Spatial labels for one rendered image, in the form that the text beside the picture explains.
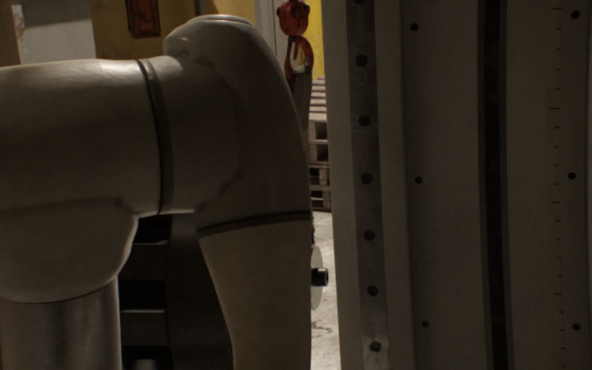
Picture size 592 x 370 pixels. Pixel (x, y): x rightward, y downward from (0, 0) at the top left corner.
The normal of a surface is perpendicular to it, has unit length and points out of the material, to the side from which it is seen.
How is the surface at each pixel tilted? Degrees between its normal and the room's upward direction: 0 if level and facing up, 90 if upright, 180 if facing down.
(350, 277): 90
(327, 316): 0
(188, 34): 36
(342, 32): 90
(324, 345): 0
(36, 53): 90
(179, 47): 74
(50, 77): 21
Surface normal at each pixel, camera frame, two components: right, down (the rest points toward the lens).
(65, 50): 0.77, 0.11
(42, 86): 0.06, -0.73
